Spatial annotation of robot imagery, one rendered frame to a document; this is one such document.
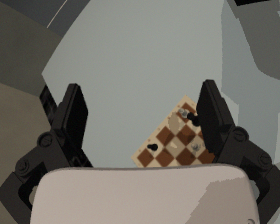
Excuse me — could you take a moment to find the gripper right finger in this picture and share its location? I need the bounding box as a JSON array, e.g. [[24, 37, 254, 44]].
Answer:
[[196, 79, 280, 224]]

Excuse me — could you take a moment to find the chessboard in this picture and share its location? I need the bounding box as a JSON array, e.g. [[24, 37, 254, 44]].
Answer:
[[131, 95, 215, 167]]

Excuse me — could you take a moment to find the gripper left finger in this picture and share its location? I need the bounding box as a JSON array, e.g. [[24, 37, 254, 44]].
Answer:
[[0, 83, 88, 224]]

